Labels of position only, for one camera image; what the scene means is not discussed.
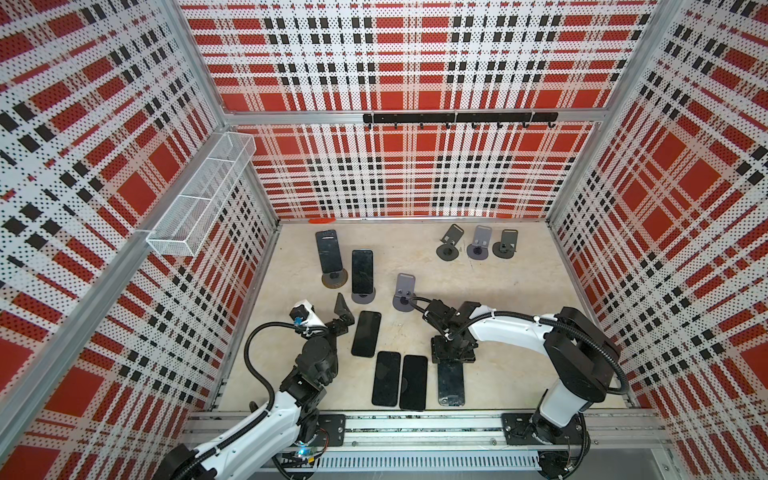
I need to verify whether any black phone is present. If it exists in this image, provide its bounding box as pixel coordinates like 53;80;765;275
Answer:
372;351;401;407
315;229;344;274
352;249;375;295
437;361;465;407
399;355;428;411
351;311;382;358

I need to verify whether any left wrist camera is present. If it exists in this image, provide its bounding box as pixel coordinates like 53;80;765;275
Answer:
289;300;325;332

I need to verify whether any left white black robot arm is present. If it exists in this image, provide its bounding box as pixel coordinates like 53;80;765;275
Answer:
153;293;355;479

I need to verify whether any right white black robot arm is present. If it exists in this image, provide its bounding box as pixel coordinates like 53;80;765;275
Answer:
409;296;629;445

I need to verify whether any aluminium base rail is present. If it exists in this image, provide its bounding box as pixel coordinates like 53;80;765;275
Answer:
179;409;673;475

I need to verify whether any white wire mesh basket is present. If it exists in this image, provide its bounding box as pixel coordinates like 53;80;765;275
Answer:
147;132;255;257

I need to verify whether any red marker at wall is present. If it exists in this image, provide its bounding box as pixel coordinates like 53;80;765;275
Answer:
308;217;336;225

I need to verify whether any black hook rail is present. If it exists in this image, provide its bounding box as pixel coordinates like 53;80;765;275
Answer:
362;111;559;126

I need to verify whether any grey phone stand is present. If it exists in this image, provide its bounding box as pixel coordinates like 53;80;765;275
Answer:
436;224;464;262
351;288;376;305
392;273;416;313
321;269;349;289
492;229;519;259

